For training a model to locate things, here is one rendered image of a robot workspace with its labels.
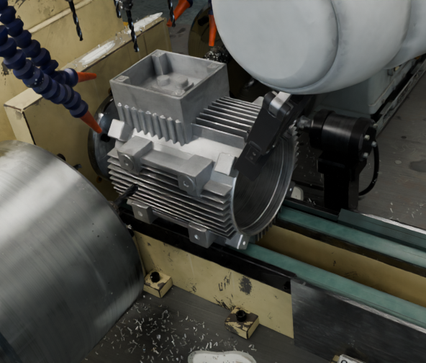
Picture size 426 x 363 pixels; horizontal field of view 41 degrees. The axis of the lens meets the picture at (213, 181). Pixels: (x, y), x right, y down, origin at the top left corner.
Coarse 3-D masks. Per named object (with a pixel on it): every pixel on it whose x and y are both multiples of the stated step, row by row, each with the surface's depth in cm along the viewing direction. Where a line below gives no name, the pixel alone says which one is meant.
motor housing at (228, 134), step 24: (216, 120) 72; (240, 120) 71; (120, 144) 79; (168, 144) 75; (192, 144) 73; (216, 144) 71; (240, 144) 69; (288, 144) 80; (120, 168) 79; (144, 168) 75; (168, 168) 72; (264, 168) 84; (288, 168) 82; (120, 192) 82; (144, 192) 78; (168, 192) 75; (216, 192) 69; (240, 192) 85; (264, 192) 84; (168, 216) 79; (192, 216) 74; (216, 216) 71; (240, 216) 82; (264, 216) 81
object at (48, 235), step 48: (0, 144) 63; (0, 192) 56; (48, 192) 57; (96, 192) 59; (0, 240) 53; (48, 240) 55; (96, 240) 58; (0, 288) 51; (48, 288) 54; (96, 288) 58; (0, 336) 51; (48, 336) 54; (96, 336) 61
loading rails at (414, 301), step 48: (144, 240) 89; (288, 240) 86; (336, 240) 80; (384, 240) 78; (144, 288) 91; (192, 288) 89; (240, 288) 81; (288, 288) 74; (336, 288) 72; (384, 288) 80; (336, 336) 74; (384, 336) 68
